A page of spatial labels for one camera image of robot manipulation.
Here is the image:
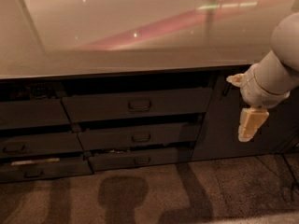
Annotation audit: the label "grey cabinet door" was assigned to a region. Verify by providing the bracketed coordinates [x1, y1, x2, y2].
[192, 70, 299, 161]

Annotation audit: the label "items in left drawer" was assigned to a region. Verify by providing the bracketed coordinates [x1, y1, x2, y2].
[7, 84, 55, 101]

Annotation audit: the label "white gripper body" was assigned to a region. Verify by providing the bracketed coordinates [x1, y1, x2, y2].
[240, 63, 291, 108]

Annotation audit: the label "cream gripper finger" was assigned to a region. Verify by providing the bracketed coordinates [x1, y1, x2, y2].
[226, 74, 244, 88]
[238, 107, 269, 142]

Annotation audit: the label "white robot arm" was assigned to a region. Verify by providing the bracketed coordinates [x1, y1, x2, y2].
[226, 13, 299, 142]

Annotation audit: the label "grey drawer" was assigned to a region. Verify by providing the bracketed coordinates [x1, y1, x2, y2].
[78, 122, 201, 150]
[89, 147, 192, 172]
[0, 99, 69, 130]
[0, 133, 82, 158]
[0, 157, 92, 183]
[62, 88, 213, 122]

